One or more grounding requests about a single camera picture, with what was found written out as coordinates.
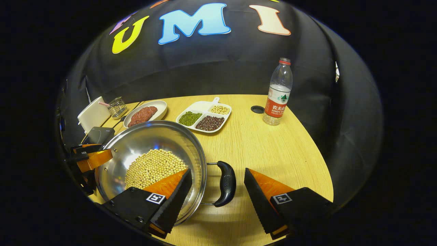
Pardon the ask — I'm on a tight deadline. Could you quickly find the dark red bean portion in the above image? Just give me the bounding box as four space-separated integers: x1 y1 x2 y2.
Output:
196 115 225 132

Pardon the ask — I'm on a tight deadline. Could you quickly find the white divided dish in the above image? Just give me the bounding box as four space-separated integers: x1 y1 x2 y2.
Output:
175 97 232 133

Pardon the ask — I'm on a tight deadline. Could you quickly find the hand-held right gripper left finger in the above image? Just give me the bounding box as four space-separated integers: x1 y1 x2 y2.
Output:
101 168 193 239

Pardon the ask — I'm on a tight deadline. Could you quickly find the wire mesh basket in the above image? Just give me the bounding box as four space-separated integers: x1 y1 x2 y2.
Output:
108 97 128 120

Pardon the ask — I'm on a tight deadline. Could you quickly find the black induction cooktop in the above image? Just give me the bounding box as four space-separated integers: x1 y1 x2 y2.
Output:
82 127 115 146

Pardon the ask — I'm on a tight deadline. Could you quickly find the white toaster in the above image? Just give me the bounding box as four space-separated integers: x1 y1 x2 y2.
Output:
77 96 111 134

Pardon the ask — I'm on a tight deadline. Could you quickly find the clear water bottle red label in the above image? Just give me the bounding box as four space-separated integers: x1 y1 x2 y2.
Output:
263 57 293 126

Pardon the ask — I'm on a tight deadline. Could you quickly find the black power cable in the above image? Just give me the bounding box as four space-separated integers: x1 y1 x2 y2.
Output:
116 101 141 123

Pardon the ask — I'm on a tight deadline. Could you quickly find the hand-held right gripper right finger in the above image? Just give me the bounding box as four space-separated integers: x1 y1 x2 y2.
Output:
243 167 337 240

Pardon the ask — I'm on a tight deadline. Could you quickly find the stainless steel pot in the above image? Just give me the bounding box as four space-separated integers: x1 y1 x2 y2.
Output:
95 120 237 227

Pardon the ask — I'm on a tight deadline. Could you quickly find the white round plate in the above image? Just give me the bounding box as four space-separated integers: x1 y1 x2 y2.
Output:
123 100 168 129

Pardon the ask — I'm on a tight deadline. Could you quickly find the green mung bean portion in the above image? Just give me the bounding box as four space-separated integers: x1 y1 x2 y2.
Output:
179 111 202 126

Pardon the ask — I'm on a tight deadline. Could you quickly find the pile of soybeans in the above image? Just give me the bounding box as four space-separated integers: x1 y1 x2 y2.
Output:
125 149 188 190

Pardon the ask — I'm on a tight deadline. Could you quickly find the red raw meat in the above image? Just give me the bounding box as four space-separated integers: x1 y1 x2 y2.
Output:
128 106 158 127

